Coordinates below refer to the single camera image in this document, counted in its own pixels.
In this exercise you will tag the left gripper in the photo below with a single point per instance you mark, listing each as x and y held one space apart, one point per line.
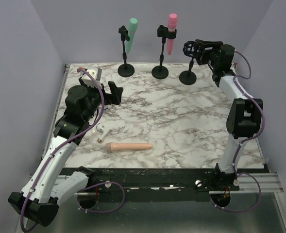
114 97

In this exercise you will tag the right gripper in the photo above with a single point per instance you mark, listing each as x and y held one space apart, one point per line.
201 58

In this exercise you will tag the black shock-mount microphone stand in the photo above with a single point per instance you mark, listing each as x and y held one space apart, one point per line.
190 49

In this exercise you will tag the pink microphone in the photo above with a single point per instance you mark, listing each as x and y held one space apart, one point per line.
172 24

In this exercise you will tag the beige microphone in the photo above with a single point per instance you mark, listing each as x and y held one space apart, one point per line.
113 147

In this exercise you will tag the black clip microphone stand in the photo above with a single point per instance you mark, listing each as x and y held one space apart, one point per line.
160 72

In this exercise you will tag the green microphone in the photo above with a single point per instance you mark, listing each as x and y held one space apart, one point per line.
132 27

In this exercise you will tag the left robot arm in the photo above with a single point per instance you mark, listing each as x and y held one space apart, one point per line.
40 198

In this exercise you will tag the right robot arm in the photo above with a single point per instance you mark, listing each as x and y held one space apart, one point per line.
245 120

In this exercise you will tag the black stand with green microphone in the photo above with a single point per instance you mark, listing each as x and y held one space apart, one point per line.
125 69

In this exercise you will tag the clear screw box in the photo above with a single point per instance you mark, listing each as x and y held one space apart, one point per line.
108 108

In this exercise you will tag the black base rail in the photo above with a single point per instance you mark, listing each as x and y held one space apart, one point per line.
172 184

